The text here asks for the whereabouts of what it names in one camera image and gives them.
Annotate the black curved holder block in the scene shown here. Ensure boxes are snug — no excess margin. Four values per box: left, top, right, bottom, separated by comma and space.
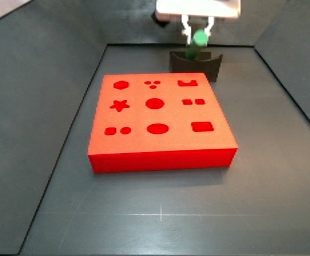
170, 51, 223, 82

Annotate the red shape sorter box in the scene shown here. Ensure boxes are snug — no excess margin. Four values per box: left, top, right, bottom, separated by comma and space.
88, 73, 238, 173

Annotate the green cylinder peg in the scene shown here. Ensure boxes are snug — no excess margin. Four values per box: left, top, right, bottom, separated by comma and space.
184, 29, 208, 60

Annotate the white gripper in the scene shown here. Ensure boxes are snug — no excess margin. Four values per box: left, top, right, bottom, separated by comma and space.
156, 0, 241, 44

